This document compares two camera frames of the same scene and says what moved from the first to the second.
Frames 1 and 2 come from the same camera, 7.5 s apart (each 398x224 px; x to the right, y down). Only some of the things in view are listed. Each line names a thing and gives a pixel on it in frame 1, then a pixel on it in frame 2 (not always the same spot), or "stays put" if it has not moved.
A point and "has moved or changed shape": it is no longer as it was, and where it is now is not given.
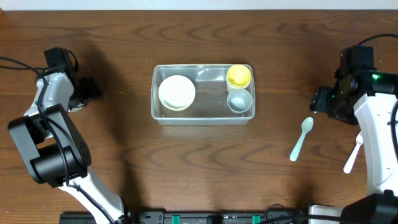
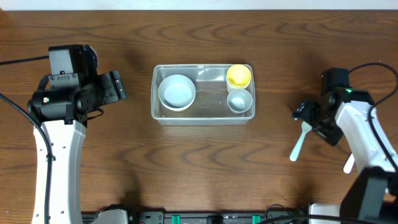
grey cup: x=239 y=100 stays put
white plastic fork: x=359 y=140 stays put
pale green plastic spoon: x=306 y=126 stays put
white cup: x=229 y=87 stays put
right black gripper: x=321 y=102 to x=305 y=109
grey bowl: x=75 y=109 has moved or changed shape
